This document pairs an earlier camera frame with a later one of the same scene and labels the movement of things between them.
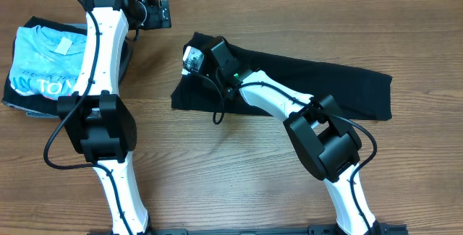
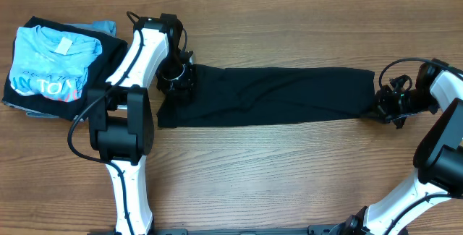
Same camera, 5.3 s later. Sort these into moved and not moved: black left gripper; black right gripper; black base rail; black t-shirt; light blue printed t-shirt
Moved: black left gripper; black right gripper; black t-shirt
Not moved: light blue printed t-shirt; black base rail
